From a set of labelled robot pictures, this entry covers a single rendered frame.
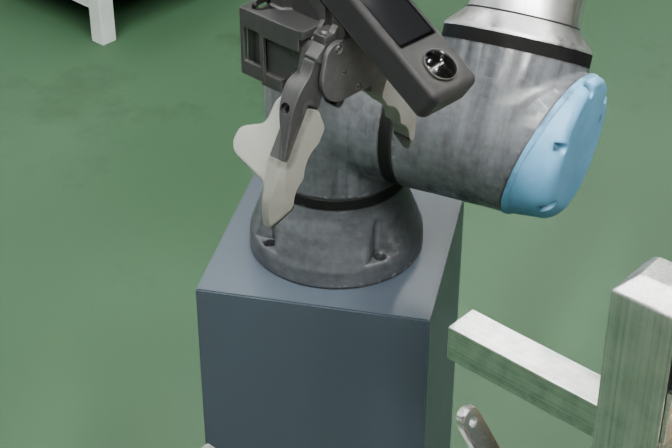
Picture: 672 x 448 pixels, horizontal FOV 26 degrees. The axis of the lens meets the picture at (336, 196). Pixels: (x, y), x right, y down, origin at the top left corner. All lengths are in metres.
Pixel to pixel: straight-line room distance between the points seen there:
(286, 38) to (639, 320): 0.40
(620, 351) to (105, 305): 1.90
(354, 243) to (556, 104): 0.28
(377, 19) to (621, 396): 0.35
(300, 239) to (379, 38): 0.60
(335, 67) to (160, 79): 2.24
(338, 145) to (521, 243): 1.26
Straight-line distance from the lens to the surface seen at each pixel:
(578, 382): 1.05
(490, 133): 1.38
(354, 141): 1.44
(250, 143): 1.02
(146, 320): 2.49
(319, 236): 1.51
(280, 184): 1.00
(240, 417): 1.64
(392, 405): 1.57
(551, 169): 1.37
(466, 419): 0.76
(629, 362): 0.69
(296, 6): 1.01
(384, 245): 1.54
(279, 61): 1.01
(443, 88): 0.94
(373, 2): 0.96
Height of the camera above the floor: 1.51
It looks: 33 degrees down
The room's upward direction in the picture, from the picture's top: straight up
